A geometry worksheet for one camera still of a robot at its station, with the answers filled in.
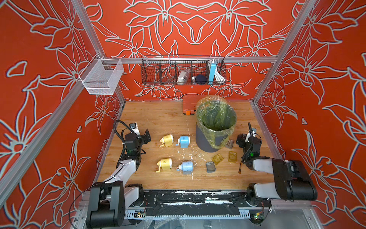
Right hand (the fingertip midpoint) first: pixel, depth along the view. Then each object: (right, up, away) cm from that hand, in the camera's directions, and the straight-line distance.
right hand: (245, 134), depth 91 cm
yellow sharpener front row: (-51, -15, -13) cm, 55 cm away
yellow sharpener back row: (-51, -4, -1) cm, 51 cm away
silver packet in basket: (-41, +38, +1) cm, 56 cm away
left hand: (-68, +4, -3) cm, 68 cm away
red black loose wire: (-7, -20, -7) cm, 23 cm away
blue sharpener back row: (-40, -4, -3) cm, 41 cm away
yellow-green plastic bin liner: (-19, +11, -3) cm, 23 cm away
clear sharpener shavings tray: (-9, -7, +4) cm, 12 cm away
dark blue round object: (-29, +37, +4) cm, 47 cm away
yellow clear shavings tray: (-19, -15, -3) cm, 25 cm away
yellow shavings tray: (-9, -14, -3) cm, 17 cm away
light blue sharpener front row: (-39, -16, -14) cm, 44 cm away
